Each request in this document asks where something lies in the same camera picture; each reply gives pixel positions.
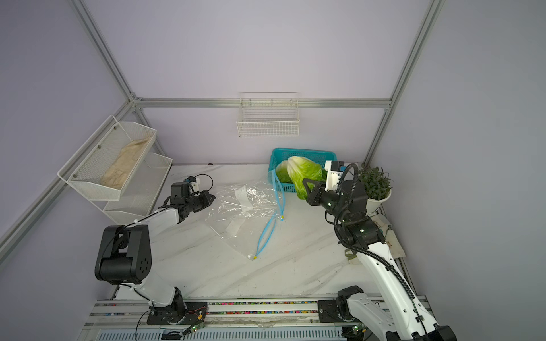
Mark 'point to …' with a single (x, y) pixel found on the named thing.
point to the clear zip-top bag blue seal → (246, 227)
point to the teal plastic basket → (279, 155)
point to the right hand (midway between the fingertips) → (306, 183)
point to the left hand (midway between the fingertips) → (215, 199)
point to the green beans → (350, 254)
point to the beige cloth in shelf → (116, 173)
